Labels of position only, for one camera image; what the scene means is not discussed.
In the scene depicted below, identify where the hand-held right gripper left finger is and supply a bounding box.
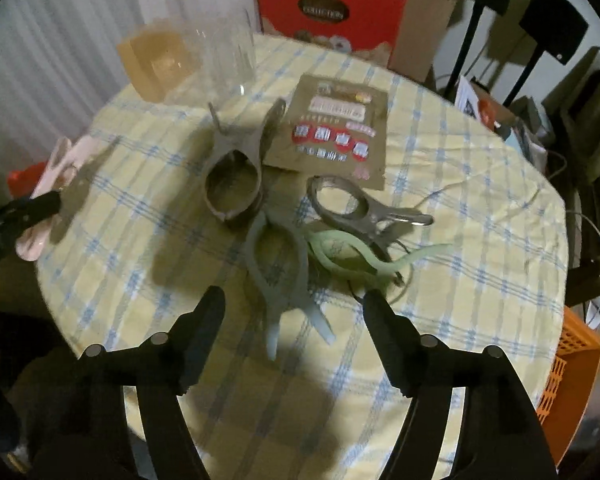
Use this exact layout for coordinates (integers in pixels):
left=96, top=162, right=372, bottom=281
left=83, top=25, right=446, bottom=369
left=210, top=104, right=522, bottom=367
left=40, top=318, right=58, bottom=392
left=32, top=285, right=227, bottom=480

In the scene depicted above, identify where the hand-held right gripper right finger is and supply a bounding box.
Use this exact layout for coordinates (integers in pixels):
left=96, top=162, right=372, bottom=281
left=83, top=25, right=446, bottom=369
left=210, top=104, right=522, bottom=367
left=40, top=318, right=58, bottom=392
left=362, top=290, right=556, bottom=480

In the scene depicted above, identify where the pink plastic clamp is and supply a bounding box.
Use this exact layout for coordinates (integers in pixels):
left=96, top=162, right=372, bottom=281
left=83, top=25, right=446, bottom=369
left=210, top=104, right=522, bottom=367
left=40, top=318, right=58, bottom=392
left=17, top=137, right=111, bottom=261

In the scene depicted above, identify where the green plastic clamp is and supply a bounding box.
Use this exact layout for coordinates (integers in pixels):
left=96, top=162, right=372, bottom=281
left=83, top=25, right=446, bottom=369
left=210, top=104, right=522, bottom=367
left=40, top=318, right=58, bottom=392
left=305, top=230, right=453, bottom=293

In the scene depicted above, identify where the light blue plastic clamp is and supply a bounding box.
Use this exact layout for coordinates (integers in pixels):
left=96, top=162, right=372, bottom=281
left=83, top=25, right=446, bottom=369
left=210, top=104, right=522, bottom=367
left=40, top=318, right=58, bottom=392
left=245, top=212, right=337, bottom=361

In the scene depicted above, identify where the grey plastic clamp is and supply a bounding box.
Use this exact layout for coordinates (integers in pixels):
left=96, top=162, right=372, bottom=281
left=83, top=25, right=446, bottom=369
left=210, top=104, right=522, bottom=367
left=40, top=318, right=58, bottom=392
left=306, top=175, right=435, bottom=243

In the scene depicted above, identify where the clear container with yellow lid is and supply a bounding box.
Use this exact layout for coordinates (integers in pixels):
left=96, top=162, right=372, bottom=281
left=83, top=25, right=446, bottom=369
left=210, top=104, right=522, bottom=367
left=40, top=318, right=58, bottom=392
left=116, top=7, right=257, bottom=103

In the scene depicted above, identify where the orange plastic basket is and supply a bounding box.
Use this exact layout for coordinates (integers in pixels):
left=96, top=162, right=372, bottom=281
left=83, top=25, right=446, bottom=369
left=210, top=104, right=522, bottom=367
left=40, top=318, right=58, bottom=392
left=535, top=305, right=600, bottom=466

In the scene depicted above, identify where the yellow checkered tablecloth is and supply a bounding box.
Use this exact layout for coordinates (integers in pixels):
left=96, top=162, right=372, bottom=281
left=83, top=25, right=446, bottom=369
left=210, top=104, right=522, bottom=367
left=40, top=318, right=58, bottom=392
left=35, top=35, right=568, bottom=480

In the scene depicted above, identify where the brown printed packet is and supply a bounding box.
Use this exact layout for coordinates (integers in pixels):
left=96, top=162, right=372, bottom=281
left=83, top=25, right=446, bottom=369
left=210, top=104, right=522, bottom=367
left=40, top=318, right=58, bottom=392
left=262, top=74, right=388, bottom=191

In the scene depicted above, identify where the white paper leaflet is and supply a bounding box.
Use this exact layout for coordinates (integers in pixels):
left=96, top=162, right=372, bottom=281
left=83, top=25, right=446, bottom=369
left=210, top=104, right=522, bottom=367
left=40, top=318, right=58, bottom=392
left=455, top=75, right=486, bottom=116

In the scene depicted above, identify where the brown cardboard box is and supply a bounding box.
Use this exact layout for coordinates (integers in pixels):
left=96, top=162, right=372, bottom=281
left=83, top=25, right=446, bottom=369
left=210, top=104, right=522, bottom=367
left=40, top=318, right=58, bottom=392
left=295, top=0, right=458, bottom=83

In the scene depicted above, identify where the red gift box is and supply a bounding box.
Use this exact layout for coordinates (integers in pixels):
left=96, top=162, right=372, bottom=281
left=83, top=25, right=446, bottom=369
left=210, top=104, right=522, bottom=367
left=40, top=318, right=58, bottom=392
left=256, top=0, right=408, bottom=68

